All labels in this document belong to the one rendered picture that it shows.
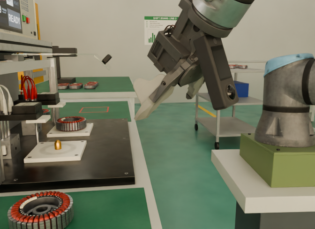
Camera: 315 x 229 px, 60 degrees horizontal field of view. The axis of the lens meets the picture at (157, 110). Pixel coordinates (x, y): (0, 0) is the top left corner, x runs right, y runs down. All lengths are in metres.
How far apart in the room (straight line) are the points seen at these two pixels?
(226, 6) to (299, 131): 0.46
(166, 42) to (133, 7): 5.79
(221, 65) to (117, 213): 0.35
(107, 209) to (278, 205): 0.38
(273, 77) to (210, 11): 0.41
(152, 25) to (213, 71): 5.82
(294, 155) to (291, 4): 6.76
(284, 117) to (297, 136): 0.06
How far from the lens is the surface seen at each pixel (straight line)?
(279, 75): 0.76
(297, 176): 0.75
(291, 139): 0.76
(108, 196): 0.64
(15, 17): 1.00
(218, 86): 0.42
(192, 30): 0.44
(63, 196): 0.59
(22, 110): 0.85
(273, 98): 0.77
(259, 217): 0.80
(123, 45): 6.15
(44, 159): 0.82
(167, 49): 0.45
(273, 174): 0.72
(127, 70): 6.15
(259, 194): 0.69
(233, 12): 0.40
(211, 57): 0.42
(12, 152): 0.90
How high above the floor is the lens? 1.06
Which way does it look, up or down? 11 degrees down
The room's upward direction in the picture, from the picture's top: straight up
